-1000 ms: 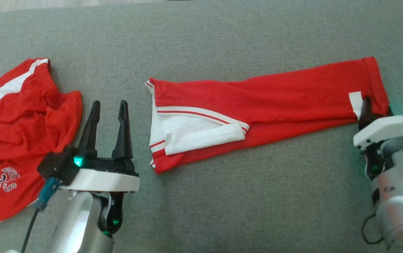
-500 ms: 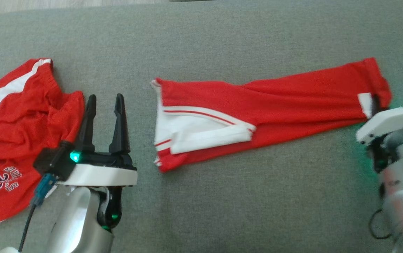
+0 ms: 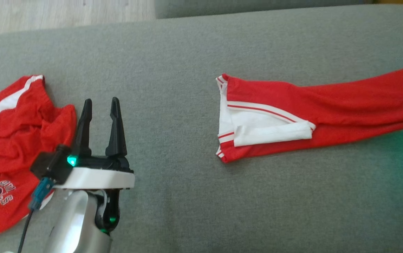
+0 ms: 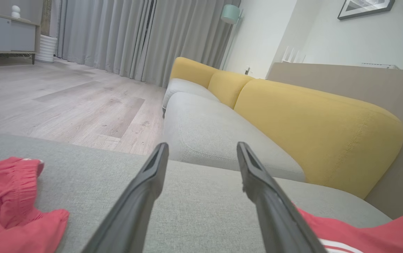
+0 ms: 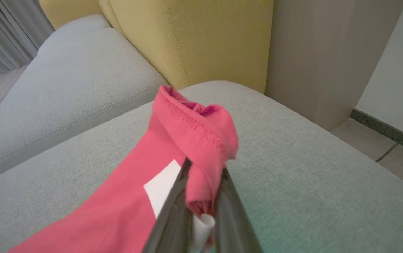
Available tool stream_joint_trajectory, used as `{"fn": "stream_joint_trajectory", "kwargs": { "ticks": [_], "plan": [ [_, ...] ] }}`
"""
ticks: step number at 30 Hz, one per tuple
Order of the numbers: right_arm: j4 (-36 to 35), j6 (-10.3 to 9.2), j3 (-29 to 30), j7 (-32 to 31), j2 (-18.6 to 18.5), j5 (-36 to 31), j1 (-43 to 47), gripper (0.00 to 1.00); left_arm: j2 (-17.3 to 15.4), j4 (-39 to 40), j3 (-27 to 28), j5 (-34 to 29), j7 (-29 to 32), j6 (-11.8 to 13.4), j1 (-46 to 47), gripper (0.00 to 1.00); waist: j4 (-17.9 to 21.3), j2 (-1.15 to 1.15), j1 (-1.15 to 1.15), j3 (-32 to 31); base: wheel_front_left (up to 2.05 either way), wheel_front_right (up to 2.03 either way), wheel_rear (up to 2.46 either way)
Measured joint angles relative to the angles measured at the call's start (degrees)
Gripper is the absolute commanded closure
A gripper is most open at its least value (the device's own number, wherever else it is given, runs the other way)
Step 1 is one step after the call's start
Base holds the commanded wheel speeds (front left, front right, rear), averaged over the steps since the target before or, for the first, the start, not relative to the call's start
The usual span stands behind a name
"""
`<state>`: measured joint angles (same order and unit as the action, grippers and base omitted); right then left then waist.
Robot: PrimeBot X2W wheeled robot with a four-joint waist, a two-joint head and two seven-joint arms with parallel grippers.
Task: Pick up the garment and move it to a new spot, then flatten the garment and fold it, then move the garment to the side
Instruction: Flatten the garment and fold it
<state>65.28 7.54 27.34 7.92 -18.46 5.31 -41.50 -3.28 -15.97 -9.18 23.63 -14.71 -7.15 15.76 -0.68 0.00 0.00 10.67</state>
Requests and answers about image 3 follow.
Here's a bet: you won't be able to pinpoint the large grey sofa seat cushion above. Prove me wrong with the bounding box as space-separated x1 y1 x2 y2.
0 4 403 253

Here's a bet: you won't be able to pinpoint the black left camera cable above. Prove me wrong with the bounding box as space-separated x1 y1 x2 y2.
18 209 35 253

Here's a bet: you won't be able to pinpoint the red mesh shorts white stripe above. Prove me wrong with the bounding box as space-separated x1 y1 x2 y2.
0 75 78 244

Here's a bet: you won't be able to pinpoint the red shirt white sleeves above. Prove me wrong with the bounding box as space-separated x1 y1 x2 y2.
215 61 403 164

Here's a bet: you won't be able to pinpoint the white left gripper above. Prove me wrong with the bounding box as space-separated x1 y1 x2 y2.
56 97 135 235

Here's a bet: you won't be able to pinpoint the blue left camera connector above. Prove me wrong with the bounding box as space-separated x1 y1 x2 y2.
29 177 55 211

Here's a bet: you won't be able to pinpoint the grey stitched sofa cushion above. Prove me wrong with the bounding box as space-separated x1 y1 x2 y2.
154 0 376 19

